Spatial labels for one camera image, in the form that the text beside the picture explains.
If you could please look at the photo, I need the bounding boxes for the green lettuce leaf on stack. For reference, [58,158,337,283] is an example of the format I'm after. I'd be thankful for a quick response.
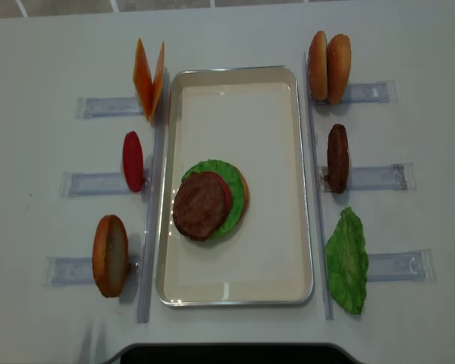
[181,159,244,240]

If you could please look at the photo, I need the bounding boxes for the red tomato slice on stack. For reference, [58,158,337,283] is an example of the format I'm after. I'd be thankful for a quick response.
[206,171,232,215]

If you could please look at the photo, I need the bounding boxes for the brown meat patty on stack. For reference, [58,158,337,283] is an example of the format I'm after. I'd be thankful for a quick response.
[173,172,228,241]

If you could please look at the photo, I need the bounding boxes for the upright red tomato slice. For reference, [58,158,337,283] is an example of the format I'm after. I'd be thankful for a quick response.
[122,131,145,193]

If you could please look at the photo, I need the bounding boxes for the upright brown meat patty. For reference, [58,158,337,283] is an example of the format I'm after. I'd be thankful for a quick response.
[327,124,350,194]

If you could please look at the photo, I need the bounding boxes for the right orange cheese slice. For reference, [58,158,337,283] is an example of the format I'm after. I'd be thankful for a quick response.
[149,42,165,125]

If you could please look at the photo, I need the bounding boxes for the orange cheese slice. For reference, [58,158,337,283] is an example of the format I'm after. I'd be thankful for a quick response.
[149,42,165,125]
[133,39,154,122]

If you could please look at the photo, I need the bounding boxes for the left orange cheese slice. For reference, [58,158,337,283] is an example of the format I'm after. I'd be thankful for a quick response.
[133,39,154,122]

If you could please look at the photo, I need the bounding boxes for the upright green lettuce leaf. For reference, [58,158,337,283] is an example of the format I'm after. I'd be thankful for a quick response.
[325,207,369,315]

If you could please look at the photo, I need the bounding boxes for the bottom bun on tray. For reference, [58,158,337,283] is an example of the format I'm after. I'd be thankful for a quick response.
[236,168,249,223]

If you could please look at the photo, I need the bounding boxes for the white rectangular metal tray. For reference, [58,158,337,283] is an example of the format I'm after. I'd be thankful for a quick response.
[155,66,313,307]

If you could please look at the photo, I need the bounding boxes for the long clear strip left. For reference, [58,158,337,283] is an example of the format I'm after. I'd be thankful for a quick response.
[136,67,170,324]

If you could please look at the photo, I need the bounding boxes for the long clear strip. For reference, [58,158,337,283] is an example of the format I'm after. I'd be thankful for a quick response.
[303,51,334,320]
[136,67,170,324]

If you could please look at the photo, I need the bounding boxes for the upright bun half left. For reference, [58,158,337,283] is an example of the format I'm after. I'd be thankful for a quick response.
[92,215,129,298]

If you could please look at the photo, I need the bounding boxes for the upright bun half far-right inner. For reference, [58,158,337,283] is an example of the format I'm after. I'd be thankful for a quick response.
[307,31,328,101]

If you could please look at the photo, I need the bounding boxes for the long clear strip right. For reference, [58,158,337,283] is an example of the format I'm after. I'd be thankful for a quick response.
[303,51,334,320]

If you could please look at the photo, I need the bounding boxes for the upright sesame bun half outer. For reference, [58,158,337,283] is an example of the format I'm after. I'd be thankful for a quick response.
[327,34,352,105]

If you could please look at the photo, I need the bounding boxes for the black base at bottom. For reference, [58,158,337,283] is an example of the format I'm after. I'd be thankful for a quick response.
[120,344,356,363]

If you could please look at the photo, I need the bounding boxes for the clear holder rail tomato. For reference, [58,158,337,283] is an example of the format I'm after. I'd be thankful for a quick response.
[59,172,133,198]

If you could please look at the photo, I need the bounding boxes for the clear holder rail cheese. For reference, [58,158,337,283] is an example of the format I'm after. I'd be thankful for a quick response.
[75,97,143,119]

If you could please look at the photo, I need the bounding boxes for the clear holder rail patty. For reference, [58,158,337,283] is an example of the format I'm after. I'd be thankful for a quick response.
[318,163,417,193]

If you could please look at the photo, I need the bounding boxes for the clear holder rail right buns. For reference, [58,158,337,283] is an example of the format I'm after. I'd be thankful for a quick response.
[311,79,397,106]

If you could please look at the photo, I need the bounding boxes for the clear holder rail left bun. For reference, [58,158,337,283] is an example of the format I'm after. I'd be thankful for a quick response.
[44,255,141,287]

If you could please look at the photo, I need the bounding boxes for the clear holder rail lettuce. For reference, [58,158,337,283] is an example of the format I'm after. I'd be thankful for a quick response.
[367,249,435,282]

